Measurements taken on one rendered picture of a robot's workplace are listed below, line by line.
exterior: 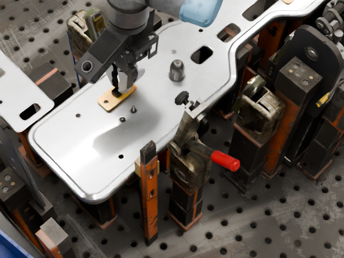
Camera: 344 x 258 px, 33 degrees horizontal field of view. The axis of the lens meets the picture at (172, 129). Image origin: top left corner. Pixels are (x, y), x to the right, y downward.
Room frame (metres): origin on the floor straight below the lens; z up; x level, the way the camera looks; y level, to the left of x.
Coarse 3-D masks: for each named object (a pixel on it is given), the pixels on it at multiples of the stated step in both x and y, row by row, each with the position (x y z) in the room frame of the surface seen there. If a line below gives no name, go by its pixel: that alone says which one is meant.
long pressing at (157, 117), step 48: (240, 0) 0.90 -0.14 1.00; (192, 48) 0.75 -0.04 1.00; (240, 48) 0.76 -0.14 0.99; (96, 96) 0.62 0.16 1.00; (144, 96) 0.62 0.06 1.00; (192, 96) 0.63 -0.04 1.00; (48, 144) 0.50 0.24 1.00; (96, 144) 0.51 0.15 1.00; (144, 144) 0.51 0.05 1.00; (96, 192) 0.41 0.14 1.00
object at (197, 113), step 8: (184, 96) 0.50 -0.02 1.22; (176, 104) 0.49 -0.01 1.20; (184, 104) 0.49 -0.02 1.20; (192, 104) 0.49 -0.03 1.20; (200, 104) 0.48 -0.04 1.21; (184, 112) 0.47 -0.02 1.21; (192, 112) 0.47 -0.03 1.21; (200, 112) 0.47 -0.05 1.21; (184, 120) 0.47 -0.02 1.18; (192, 120) 0.46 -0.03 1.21; (200, 120) 0.46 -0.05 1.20; (208, 120) 0.46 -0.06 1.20; (184, 128) 0.47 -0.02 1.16; (192, 128) 0.47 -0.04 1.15; (176, 136) 0.48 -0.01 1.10; (184, 136) 0.47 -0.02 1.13; (192, 136) 0.49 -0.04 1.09
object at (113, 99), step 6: (108, 90) 0.63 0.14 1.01; (114, 90) 0.63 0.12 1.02; (132, 90) 0.63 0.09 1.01; (102, 96) 0.61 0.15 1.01; (108, 96) 0.62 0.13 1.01; (114, 96) 0.62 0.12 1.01; (120, 96) 0.62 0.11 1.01; (126, 96) 0.62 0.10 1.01; (102, 102) 0.60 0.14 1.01; (114, 102) 0.60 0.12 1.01; (108, 108) 0.59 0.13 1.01
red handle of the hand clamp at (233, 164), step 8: (184, 144) 0.48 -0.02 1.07; (192, 144) 0.47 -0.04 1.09; (200, 144) 0.47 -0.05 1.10; (200, 152) 0.45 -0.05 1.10; (208, 152) 0.45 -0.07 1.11; (216, 152) 0.44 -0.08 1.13; (216, 160) 0.43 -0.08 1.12; (224, 160) 0.42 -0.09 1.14; (232, 160) 0.42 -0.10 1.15; (232, 168) 0.40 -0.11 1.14
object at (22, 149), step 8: (32, 104) 0.61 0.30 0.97; (24, 112) 0.60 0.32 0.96; (32, 112) 0.61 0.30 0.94; (24, 136) 0.59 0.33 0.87; (24, 144) 0.60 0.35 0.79; (24, 152) 0.62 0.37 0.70; (32, 152) 0.59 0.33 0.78; (32, 160) 0.60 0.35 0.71; (40, 160) 0.60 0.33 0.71; (40, 168) 0.58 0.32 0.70; (48, 168) 0.58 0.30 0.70; (40, 176) 0.56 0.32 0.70
